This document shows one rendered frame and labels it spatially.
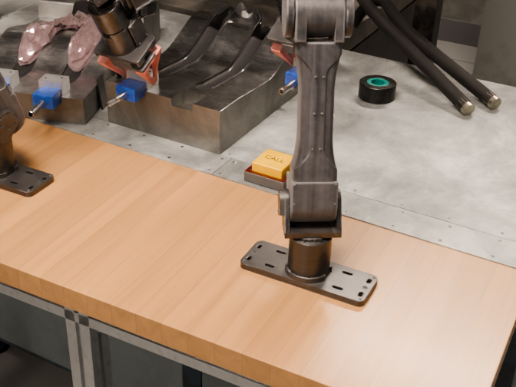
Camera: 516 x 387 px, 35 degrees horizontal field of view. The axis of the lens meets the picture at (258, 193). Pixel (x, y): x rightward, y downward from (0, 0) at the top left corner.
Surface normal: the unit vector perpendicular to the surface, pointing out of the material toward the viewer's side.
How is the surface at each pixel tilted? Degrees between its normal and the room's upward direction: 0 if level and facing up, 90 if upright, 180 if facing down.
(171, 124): 90
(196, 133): 90
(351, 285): 0
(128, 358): 90
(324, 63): 75
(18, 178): 0
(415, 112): 0
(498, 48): 90
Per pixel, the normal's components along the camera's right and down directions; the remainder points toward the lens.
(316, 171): 0.08, 0.29
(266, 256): 0.04, -0.86
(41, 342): -0.48, 0.44
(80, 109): -0.20, 0.50
